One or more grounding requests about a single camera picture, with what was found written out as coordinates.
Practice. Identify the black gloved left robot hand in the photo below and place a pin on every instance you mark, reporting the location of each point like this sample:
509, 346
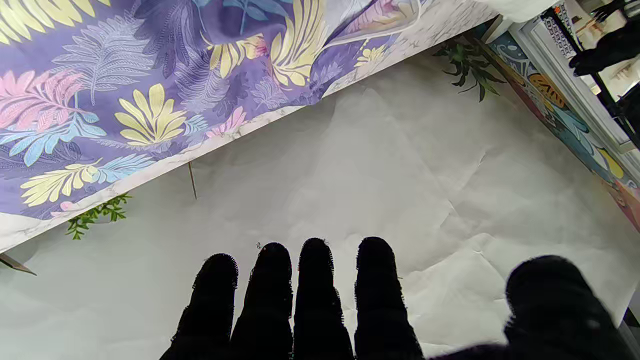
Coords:
607, 50

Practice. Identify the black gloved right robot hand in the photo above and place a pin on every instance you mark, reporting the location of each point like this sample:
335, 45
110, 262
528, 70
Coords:
315, 310

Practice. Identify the white framed panel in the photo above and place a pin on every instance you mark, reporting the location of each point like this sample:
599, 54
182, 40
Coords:
565, 75

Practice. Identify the colourful painted banner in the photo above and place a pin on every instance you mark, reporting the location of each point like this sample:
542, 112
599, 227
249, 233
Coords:
550, 100

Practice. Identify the blue leaf print pillowcase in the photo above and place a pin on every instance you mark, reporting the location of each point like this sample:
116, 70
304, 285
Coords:
150, 65

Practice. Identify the dark pointed brown piece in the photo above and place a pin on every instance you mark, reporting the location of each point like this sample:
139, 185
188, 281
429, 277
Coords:
15, 263

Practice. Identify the small green potted plant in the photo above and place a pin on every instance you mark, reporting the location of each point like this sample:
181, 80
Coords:
95, 215

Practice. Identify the thin brown stick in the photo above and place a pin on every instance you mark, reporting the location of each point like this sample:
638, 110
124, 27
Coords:
192, 180

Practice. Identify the large green leafy plant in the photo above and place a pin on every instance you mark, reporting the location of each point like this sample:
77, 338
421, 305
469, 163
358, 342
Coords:
470, 67

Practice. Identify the black stand pole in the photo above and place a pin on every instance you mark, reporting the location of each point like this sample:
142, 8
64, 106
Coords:
602, 90

